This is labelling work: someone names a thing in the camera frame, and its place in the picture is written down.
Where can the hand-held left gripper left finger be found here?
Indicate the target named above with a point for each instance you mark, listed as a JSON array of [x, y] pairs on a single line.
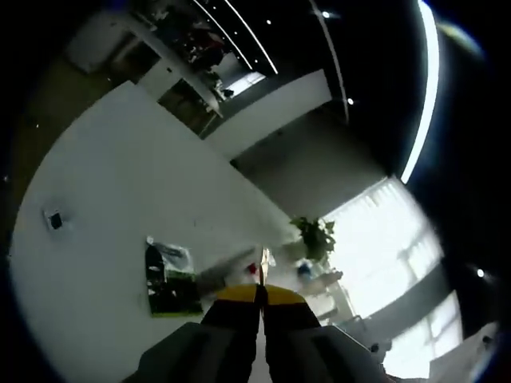
[[235, 319]]

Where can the golden foil packet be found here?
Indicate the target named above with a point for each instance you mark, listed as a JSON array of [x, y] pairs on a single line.
[[262, 267]]

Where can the green snack packet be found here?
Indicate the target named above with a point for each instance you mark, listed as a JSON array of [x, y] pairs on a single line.
[[171, 291]]

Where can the small black tag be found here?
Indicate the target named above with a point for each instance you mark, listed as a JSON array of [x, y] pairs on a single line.
[[55, 220]]

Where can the green potted plant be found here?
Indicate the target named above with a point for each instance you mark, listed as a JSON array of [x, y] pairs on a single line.
[[315, 239]]

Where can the blue white container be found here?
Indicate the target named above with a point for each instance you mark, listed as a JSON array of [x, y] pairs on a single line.
[[305, 270]]

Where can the white office counter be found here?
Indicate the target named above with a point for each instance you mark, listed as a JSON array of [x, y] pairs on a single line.
[[92, 48]]

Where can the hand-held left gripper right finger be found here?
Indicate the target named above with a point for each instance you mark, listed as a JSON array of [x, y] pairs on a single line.
[[287, 319]]

